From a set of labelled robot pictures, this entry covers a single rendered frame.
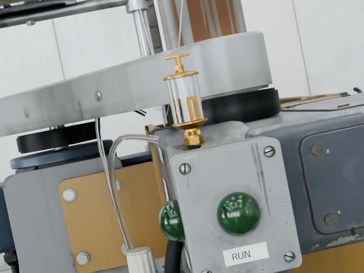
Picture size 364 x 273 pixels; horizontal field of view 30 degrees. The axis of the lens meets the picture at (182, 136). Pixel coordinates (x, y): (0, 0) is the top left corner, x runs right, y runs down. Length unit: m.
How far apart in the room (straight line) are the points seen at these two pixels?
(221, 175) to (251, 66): 0.19
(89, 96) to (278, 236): 0.36
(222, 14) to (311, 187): 0.53
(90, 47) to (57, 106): 4.88
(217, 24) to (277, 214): 0.58
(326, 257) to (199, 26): 0.38
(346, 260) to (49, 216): 0.38
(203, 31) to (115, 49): 4.69
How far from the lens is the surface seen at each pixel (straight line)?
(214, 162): 0.45
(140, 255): 0.72
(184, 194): 0.45
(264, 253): 0.47
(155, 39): 1.06
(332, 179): 0.53
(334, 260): 0.85
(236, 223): 0.45
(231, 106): 0.62
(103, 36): 5.70
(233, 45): 0.62
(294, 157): 0.52
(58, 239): 0.91
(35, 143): 0.94
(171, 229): 0.47
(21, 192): 0.90
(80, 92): 0.78
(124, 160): 0.99
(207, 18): 1.01
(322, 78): 5.91
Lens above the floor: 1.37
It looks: 3 degrees down
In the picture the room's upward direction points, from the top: 11 degrees counter-clockwise
